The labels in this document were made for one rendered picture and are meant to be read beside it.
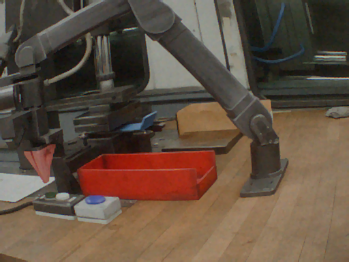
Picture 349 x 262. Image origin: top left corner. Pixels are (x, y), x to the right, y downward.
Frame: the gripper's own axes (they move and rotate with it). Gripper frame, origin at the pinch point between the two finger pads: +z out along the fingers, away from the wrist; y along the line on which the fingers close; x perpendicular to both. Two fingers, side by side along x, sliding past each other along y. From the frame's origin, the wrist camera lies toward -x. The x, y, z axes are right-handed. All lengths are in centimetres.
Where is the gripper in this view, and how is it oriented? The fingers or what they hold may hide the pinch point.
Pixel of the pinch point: (45, 179)
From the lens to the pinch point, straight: 94.7
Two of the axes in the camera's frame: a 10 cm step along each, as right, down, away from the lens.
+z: 1.2, 9.7, 2.0
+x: 3.5, -2.3, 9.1
